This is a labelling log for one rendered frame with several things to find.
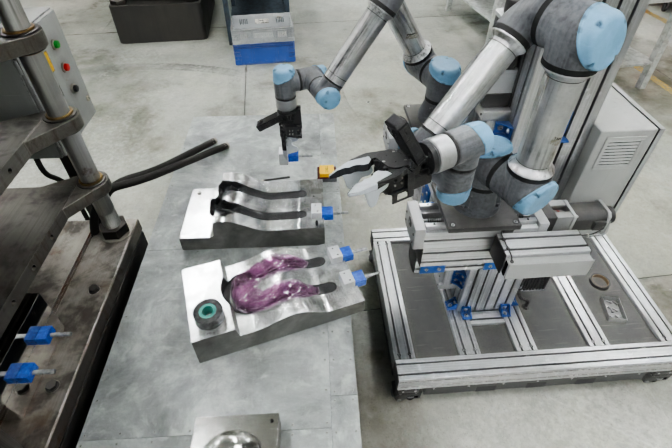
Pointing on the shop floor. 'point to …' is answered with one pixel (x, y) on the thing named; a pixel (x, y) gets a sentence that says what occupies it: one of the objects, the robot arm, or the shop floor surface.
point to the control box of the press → (22, 93)
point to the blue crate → (264, 53)
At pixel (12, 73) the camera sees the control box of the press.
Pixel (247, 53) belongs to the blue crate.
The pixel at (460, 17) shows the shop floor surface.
